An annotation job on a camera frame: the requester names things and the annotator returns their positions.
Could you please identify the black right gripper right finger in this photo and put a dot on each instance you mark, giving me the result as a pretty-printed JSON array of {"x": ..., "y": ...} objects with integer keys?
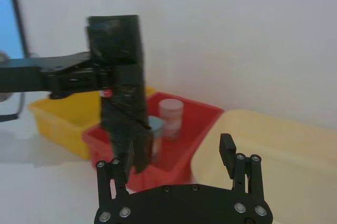
[{"x": 228, "y": 155}]

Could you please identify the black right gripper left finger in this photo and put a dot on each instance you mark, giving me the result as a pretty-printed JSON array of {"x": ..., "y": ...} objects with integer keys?
[{"x": 119, "y": 174}]

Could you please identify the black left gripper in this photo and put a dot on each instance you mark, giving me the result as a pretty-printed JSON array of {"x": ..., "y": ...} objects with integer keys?
[{"x": 26, "y": 79}]

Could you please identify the black tape-wrapped cylinder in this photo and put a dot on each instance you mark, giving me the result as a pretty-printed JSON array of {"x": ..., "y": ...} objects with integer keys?
[{"x": 118, "y": 40}]

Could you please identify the yellow plastic bin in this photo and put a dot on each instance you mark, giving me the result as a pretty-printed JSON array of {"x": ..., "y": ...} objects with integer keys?
[{"x": 60, "y": 118}]

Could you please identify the red plastic bin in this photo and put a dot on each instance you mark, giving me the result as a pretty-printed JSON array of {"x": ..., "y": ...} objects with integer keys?
[{"x": 189, "y": 134}]

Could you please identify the cream plastic bin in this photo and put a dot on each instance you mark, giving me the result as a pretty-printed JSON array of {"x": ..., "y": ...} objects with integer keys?
[{"x": 276, "y": 150}]

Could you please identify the jar with blue lid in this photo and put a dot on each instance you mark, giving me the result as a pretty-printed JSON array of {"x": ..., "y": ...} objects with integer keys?
[{"x": 156, "y": 129}]

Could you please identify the white jar with pink label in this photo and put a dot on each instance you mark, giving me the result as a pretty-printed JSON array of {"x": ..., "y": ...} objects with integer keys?
[{"x": 171, "y": 118}]

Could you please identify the dark-framed blue screen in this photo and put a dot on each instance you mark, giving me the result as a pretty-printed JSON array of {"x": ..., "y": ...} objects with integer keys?
[{"x": 8, "y": 11}]

